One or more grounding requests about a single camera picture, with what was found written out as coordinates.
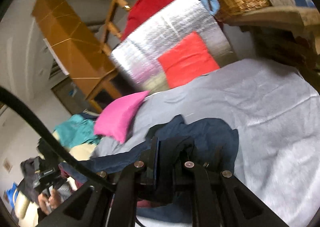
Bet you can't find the dark grey garment pile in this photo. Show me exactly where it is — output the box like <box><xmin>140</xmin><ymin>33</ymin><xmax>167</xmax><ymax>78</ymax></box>
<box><xmin>18</xmin><ymin>158</ymin><xmax>39</xmax><ymax>205</ymax></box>

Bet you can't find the red-orange pillow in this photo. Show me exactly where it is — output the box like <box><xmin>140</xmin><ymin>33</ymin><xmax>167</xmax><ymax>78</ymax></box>
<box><xmin>158</xmin><ymin>32</ymin><xmax>220</xmax><ymax>89</ymax></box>

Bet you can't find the person's left hand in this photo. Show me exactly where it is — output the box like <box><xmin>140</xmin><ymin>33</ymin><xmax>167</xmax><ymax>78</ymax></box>
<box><xmin>38</xmin><ymin>189</ymin><xmax>62</xmax><ymax>215</ymax></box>

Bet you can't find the silver foil headboard cover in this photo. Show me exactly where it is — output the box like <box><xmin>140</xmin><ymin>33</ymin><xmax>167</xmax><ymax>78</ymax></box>
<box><xmin>110</xmin><ymin>0</ymin><xmax>238</xmax><ymax>93</ymax></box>

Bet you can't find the teal garment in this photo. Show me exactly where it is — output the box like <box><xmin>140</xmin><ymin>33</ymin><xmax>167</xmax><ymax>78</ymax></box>
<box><xmin>54</xmin><ymin>114</ymin><xmax>101</xmax><ymax>149</ymax></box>

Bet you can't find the cream yellow garment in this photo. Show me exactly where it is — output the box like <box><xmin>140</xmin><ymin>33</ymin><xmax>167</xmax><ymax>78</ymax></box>
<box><xmin>69</xmin><ymin>143</ymin><xmax>96</xmax><ymax>161</ymax></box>

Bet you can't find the pink pillow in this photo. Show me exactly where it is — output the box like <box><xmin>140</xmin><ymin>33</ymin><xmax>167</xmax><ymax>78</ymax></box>
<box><xmin>94</xmin><ymin>91</ymin><xmax>149</xmax><ymax>144</ymax></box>

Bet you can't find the grey bed sheet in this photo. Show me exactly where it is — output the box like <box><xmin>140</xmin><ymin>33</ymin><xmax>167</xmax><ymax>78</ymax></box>
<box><xmin>92</xmin><ymin>59</ymin><xmax>319</xmax><ymax>226</ymax></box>

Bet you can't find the brown geometric cabinet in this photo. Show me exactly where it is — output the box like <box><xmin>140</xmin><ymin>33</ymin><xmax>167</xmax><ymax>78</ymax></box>
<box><xmin>32</xmin><ymin>0</ymin><xmax>121</xmax><ymax>112</ymax></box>

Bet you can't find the wooden bed headboard frame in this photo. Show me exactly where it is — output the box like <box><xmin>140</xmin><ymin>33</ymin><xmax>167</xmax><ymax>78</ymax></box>
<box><xmin>101</xmin><ymin>0</ymin><xmax>132</xmax><ymax>56</ymax></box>

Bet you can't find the navy blue jacket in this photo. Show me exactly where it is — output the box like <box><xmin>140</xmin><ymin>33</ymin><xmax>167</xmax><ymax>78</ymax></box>
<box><xmin>60</xmin><ymin>115</ymin><xmax>239</xmax><ymax>224</ymax></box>

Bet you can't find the black cable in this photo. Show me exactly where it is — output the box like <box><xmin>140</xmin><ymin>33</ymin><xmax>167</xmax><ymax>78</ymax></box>
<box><xmin>0</xmin><ymin>86</ymin><xmax>113</xmax><ymax>191</ymax></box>

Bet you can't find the wooden shelf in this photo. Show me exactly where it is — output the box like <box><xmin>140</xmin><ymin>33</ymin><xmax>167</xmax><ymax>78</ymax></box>
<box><xmin>224</xmin><ymin>6</ymin><xmax>319</xmax><ymax>55</ymax></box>

